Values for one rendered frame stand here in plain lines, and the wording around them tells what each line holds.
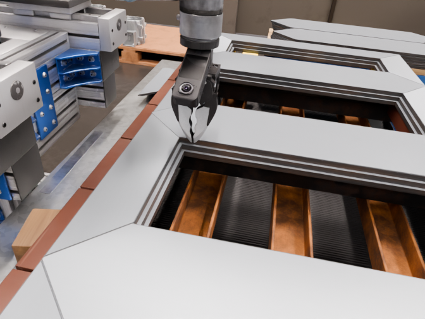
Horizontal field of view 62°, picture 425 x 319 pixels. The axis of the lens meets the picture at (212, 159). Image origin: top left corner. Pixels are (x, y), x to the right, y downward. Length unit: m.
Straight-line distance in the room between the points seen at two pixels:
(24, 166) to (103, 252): 0.36
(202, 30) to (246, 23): 4.10
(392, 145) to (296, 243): 0.30
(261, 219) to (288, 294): 0.55
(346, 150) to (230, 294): 0.45
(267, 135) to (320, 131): 0.13
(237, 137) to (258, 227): 0.32
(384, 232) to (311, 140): 0.27
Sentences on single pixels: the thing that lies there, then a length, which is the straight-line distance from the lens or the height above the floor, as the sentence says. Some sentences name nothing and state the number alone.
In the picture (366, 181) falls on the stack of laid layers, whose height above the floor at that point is 0.82.
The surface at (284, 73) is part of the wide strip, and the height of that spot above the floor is 0.85.
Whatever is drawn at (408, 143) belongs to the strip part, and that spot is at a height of 0.85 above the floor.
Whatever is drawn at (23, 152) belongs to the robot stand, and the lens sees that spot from 0.81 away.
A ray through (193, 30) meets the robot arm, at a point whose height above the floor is 1.08.
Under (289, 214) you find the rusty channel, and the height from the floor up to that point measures 0.68.
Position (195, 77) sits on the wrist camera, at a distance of 0.62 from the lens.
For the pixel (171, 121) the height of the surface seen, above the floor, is 0.85.
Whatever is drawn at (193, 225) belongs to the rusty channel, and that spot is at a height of 0.68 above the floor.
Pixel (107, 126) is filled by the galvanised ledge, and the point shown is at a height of 0.68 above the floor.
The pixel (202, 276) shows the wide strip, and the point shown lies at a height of 0.85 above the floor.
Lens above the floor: 1.23
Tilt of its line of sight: 34 degrees down
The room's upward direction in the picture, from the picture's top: 5 degrees clockwise
